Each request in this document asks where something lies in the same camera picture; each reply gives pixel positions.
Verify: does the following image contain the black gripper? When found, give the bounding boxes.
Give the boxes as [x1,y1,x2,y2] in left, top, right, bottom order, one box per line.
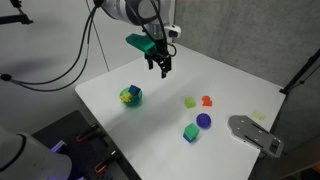
[144,39,172,79]

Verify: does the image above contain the yellow spiky toy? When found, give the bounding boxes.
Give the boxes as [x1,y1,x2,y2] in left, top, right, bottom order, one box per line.
[120,92,132,103]

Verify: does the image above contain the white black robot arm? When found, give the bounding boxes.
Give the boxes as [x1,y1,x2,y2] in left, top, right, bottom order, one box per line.
[96,0,181,78]

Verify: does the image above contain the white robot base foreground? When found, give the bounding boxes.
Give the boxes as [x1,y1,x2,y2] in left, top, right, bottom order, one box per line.
[0,127,72,180]

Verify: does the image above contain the dark blue cube in bowl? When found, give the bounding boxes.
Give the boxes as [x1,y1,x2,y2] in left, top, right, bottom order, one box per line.
[128,85,141,96]

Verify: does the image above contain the green bowl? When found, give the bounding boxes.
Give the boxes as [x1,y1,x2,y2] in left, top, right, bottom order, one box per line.
[119,86,142,107]

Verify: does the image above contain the lime green cube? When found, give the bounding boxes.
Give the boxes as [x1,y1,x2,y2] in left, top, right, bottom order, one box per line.
[184,97,196,108]

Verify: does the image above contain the orange toy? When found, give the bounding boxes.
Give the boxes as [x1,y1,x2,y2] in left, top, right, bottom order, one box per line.
[202,96,212,106]

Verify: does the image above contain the purple spiky ball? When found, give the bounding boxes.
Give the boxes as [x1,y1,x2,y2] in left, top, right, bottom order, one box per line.
[196,113,211,129]

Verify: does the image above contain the blue cube under green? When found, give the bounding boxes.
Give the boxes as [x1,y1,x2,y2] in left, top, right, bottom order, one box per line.
[183,134,196,143]

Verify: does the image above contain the red black clamp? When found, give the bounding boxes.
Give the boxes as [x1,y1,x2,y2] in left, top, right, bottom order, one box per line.
[76,123,99,143]
[94,150,119,174]

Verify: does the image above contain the grey metal mounting plate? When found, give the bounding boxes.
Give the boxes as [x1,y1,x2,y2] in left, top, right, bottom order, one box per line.
[227,115,284,158]

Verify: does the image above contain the black breadboard base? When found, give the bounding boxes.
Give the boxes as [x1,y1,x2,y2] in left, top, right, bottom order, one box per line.
[32,111,141,180]

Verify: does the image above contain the black pole stand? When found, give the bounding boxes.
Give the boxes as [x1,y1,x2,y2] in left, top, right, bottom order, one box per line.
[279,49,320,95]

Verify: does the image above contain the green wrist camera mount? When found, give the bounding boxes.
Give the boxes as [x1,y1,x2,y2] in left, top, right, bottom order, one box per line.
[126,33,157,55]

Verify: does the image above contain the black camera tripod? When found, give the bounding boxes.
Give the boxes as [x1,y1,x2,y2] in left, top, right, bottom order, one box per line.
[0,0,33,25]

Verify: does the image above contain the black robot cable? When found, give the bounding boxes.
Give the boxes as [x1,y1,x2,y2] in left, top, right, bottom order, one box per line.
[0,0,104,93]

